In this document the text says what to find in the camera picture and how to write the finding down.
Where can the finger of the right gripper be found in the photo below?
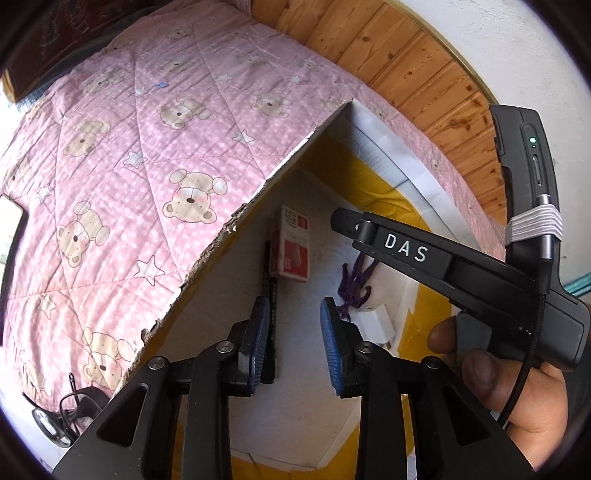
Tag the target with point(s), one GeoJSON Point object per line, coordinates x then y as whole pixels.
{"type": "Point", "coordinates": [351, 226]}

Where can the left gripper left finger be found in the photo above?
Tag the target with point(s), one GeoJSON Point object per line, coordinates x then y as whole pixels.
{"type": "Point", "coordinates": [250, 337]}

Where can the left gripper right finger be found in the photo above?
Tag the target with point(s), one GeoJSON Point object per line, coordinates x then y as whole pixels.
{"type": "Point", "coordinates": [340, 339]}

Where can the black marker pen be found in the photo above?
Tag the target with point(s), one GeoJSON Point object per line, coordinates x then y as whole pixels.
{"type": "Point", "coordinates": [270, 292]}

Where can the purple toy figure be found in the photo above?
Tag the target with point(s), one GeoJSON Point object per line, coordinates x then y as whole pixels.
{"type": "Point", "coordinates": [353, 288]}

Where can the red staples box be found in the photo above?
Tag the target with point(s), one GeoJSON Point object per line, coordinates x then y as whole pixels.
{"type": "Point", "coordinates": [290, 245]}

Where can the white cardboard box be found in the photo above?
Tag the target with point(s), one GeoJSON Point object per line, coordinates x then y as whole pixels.
{"type": "Point", "coordinates": [295, 427]}

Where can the black eyeglasses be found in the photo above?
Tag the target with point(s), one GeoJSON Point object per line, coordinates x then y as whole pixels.
{"type": "Point", "coordinates": [75, 412]}

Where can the pink bear quilt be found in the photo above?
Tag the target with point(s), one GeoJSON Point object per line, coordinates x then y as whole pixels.
{"type": "Point", "coordinates": [135, 167]}

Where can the smartphone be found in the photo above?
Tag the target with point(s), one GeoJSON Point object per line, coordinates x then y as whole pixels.
{"type": "Point", "coordinates": [12, 219]}

